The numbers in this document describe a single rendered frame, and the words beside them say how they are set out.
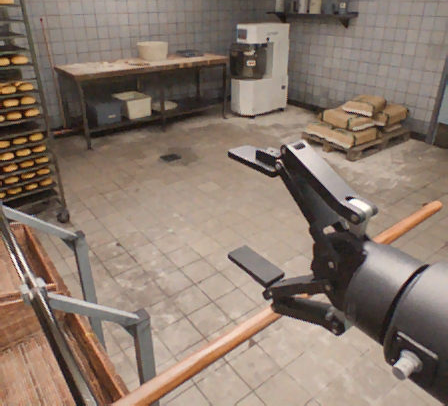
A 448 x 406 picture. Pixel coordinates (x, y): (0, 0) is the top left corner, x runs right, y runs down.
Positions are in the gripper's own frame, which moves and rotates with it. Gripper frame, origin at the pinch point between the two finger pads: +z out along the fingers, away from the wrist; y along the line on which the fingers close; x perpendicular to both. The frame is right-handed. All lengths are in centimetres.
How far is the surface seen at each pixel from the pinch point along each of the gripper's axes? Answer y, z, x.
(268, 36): 33, 395, 389
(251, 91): 107, 393, 357
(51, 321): 31.1, 30.9, -18.6
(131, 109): 113, 433, 184
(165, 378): 28.0, 5.8, -9.2
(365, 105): 93, 212, 369
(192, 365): 28.2, 5.4, -4.8
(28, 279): 31, 46, -19
